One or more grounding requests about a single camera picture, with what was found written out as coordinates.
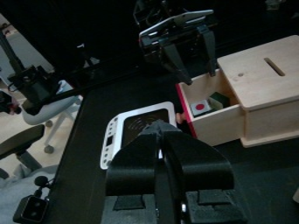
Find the wooden box with slot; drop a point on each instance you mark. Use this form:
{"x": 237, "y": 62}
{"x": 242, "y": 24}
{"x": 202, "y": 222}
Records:
{"x": 257, "y": 84}

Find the white toy induction cooker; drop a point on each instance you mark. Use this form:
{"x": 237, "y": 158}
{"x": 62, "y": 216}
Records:
{"x": 117, "y": 131}

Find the white block with red circle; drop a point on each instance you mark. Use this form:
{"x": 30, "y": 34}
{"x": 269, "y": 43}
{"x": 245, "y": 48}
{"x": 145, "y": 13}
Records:
{"x": 201, "y": 107}

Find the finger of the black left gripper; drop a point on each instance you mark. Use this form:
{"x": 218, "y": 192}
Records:
{"x": 209, "y": 49}
{"x": 177, "y": 62}

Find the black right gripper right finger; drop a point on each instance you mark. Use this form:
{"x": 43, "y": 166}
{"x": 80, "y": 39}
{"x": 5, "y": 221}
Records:
{"x": 202, "y": 169}

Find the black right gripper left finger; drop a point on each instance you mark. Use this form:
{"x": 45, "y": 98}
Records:
{"x": 130, "y": 169}

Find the black camera on tripod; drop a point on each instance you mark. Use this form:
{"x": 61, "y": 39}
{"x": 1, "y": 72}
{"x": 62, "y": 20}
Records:
{"x": 33, "y": 83}

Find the wooden drawer with red front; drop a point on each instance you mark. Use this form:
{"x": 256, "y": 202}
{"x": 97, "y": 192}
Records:
{"x": 217, "y": 124}

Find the black office chair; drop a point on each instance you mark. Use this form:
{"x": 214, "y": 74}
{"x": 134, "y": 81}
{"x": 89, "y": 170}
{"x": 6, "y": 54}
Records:
{"x": 19, "y": 143}

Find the grey office chair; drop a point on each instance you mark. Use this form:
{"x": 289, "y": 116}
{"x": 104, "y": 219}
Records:
{"x": 49, "y": 109}

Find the grey cloth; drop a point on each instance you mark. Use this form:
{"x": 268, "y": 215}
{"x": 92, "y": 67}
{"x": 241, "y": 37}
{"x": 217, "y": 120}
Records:
{"x": 15, "y": 189}

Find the black webcam with microphone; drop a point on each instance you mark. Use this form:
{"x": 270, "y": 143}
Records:
{"x": 31, "y": 208}

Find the dark green block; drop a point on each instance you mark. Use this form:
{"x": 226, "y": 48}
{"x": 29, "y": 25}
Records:
{"x": 220, "y": 99}

